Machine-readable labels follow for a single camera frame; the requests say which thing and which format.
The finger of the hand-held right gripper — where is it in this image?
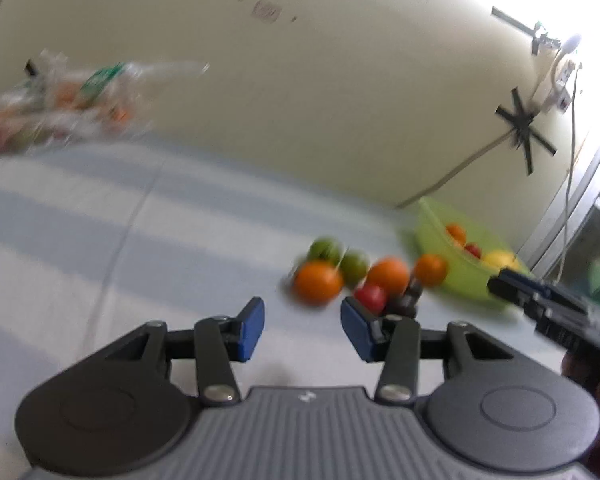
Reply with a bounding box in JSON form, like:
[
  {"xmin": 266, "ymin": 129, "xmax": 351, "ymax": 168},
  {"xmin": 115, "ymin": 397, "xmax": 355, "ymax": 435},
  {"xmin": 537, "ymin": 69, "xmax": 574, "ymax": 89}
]
[
  {"xmin": 498, "ymin": 267, "xmax": 552, "ymax": 295},
  {"xmin": 487, "ymin": 279, "xmax": 540, "ymax": 318}
]

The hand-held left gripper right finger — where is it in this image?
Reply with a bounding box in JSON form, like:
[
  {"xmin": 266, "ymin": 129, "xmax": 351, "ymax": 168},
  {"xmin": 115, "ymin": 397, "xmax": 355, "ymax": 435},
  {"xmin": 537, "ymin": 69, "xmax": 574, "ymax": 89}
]
[{"xmin": 340, "ymin": 296, "xmax": 518, "ymax": 404}]

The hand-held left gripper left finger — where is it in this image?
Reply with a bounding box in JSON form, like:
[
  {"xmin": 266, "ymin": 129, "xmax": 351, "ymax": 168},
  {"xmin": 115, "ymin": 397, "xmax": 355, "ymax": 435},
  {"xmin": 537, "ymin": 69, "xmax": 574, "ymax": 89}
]
[{"xmin": 97, "ymin": 296, "xmax": 266, "ymax": 407}]

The red apple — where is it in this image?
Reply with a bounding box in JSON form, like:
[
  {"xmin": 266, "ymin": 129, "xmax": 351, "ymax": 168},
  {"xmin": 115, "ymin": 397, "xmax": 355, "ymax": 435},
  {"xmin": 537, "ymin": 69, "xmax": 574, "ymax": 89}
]
[{"xmin": 355, "ymin": 283, "xmax": 388, "ymax": 313}]

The dark purple fruit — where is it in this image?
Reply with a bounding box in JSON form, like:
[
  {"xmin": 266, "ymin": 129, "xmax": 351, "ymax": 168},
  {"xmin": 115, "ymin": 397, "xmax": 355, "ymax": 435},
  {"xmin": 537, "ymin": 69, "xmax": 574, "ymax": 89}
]
[{"xmin": 386, "ymin": 280, "xmax": 424, "ymax": 320}]

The green round fruit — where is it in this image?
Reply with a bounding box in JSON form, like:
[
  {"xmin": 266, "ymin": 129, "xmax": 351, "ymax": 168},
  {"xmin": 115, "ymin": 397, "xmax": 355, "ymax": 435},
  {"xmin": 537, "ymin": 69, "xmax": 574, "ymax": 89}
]
[
  {"xmin": 340, "ymin": 250, "xmax": 370, "ymax": 285},
  {"xmin": 308, "ymin": 236, "xmax": 343, "ymax": 267}
]

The green plastic bowl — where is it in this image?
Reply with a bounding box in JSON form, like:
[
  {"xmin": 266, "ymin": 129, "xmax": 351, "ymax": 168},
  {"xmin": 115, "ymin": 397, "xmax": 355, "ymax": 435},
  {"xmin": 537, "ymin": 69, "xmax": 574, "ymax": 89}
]
[{"xmin": 412, "ymin": 196, "xmax": 533, "ymax": 308}]

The person's right hand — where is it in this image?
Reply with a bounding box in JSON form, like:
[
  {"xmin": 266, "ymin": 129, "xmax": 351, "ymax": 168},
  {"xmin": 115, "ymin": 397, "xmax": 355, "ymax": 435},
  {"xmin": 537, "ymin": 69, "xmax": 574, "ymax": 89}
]
[{"xmin": 561, "ymin": 349, "xmax": 600, "ymax": 463}]

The yellow lemon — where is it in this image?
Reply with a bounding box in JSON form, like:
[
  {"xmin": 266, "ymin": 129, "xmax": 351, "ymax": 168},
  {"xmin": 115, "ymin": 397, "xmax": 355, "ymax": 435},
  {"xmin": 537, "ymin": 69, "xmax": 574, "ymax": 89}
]
[{"xmin": 481, "ymin": 249, "xmax": 521, "ymax": 271}]

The striped bed sheet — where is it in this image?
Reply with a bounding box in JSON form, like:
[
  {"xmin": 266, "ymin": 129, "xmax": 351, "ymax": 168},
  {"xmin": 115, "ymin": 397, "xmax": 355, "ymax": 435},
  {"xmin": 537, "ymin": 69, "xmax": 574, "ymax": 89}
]
[{"xmin": 0, "ymin": 136, "xmax": 573, "ymax": 480}]

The black tape cross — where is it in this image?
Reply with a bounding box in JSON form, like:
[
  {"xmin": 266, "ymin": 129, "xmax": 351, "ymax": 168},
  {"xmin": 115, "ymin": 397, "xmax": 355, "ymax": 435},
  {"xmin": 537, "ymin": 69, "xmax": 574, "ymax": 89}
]
[{"xmin": 496, "ymin": 87, "xmax": 557, "ymax": 176}]

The white power strip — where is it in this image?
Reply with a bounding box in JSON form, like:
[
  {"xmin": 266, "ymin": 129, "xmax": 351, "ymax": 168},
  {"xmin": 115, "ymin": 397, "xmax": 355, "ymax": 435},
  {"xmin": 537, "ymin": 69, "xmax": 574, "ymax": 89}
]
[{"xmin": 530, "ymin": 35, "xmax": 583, "ymax": 113}]

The black tape strip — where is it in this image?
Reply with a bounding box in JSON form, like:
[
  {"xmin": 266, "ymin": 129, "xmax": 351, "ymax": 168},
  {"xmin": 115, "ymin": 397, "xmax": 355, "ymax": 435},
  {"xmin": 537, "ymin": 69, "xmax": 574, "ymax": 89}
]
[{"xmin": 491, "ymin": 6, "xmax": 543, "ymax": 37}]

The clear plastic bag of produce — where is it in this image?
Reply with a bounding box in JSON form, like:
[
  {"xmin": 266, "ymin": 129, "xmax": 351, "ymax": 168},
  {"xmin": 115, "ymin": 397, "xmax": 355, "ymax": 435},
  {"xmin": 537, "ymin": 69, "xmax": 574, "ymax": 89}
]
[{"xmin": 0, "ymin": 49, "xmax": 212, "ymax": 157}]

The grey window frame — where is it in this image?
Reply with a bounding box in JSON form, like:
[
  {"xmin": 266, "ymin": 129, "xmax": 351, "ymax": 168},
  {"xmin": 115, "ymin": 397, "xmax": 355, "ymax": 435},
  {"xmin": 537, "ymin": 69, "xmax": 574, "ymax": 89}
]
[{"xmin": 517, "ymin": 132, "xmax": 600, "ymax": 281}]

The grey wall cable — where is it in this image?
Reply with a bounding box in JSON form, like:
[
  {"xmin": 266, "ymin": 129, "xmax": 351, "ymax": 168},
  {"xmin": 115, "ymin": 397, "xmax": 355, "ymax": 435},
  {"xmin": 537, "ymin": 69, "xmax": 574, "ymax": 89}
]
[{"xmin": 395, "ymin": 129, "xmax": 518, "ymax": 209}]

